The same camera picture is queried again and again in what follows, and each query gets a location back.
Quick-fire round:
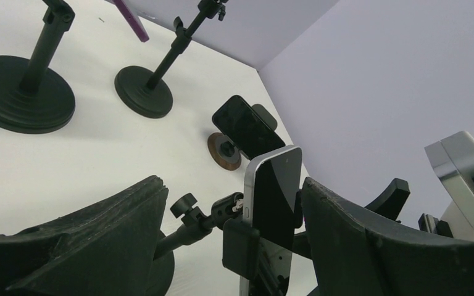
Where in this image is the dark blue phone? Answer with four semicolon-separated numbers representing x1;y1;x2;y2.
212;95;286;160

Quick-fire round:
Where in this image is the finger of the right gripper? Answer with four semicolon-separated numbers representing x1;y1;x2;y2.
365;178;410;223

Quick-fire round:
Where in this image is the tall empty phone stand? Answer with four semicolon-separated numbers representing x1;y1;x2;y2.
114;1;227;118

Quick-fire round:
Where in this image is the black phone stand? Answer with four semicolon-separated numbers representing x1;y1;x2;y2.
146;192;289;295
0;1;76;134

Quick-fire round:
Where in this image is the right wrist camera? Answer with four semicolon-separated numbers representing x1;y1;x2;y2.
425;131;474;241

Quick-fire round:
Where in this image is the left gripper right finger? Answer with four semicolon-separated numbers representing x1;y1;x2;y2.
301;178;474;295

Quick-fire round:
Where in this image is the wooden base phone stand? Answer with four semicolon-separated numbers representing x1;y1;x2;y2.
207;104;278;171

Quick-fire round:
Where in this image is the magenta edged phone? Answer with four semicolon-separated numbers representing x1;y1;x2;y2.
112;0;149;43

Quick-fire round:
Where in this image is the silver black phone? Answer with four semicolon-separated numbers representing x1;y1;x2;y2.
239;145;302;295

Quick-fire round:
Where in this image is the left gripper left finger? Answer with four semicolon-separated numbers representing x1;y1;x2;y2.
0;176;169;295

